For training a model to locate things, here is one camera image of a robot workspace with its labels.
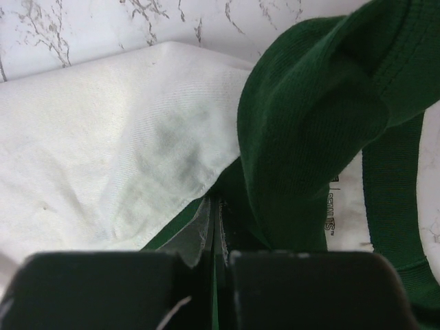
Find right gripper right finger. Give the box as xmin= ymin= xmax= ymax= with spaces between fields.
xmin=215 ymin=201 xmax=419 ymax=329

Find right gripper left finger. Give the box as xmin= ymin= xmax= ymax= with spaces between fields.
xmin=1 ymin=198 xmax=215 ymax=329

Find dark green t shirt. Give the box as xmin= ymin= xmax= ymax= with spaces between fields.
xmin=140 ymin=0 xmax=440 ymax=330

